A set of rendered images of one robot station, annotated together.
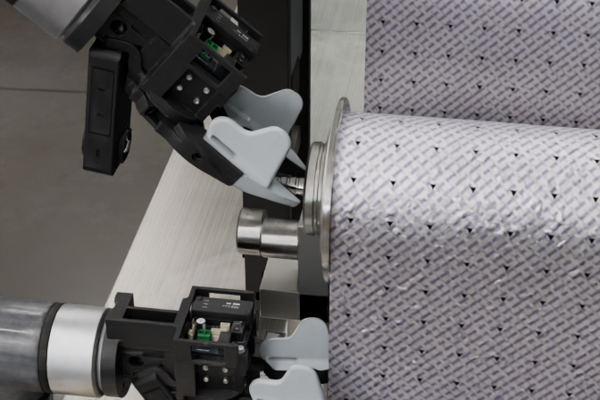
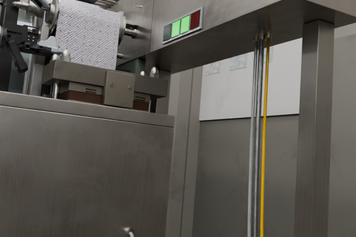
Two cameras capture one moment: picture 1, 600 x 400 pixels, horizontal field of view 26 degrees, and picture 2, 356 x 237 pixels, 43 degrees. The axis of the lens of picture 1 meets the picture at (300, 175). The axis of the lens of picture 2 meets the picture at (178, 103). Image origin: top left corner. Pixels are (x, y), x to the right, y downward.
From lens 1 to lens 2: 143 cm
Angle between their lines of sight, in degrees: 54
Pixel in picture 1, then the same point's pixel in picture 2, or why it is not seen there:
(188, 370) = (26, 33)
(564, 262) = (104, 22)
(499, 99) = not seen: hidden behind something
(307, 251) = (43, 32)
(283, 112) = not seen: outside the picture
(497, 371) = (91, 48)
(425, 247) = (78, 15)
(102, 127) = not seen: outside the picture
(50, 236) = not seen: outside the picture
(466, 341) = (85, 40)
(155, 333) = (16, 27)
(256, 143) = not seen: outside the picture
